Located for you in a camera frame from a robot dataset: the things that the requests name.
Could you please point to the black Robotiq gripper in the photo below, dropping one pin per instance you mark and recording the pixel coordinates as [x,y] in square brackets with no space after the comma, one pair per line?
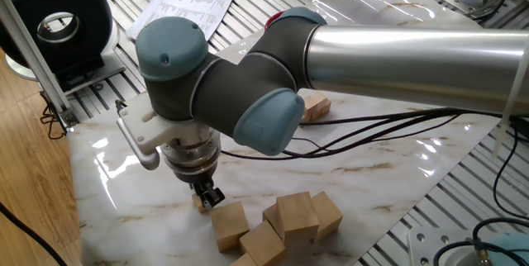
[198,179]

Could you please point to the aluminium frame profile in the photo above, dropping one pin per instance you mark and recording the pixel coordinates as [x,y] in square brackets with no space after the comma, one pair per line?
[31,55]

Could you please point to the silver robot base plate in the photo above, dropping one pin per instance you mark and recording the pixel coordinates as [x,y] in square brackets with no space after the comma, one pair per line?
[425,245]

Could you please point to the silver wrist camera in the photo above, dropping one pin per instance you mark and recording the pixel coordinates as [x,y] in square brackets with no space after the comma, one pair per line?
[142,156]

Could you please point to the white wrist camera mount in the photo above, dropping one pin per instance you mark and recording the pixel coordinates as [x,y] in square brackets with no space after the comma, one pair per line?
[161,131]

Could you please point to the white marble pattern board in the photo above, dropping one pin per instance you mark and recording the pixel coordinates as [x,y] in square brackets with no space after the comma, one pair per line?
[330,183]

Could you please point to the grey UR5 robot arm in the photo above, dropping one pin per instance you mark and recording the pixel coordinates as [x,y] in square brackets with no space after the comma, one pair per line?
[372,63]

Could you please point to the large wooden cube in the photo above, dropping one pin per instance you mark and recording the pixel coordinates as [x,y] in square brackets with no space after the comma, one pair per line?
[297,216]
[273,218]
[262,243]
[328,214]
[229,226]
[244,260]

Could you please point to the red bowl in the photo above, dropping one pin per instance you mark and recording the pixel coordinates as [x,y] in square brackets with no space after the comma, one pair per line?
[273,17]

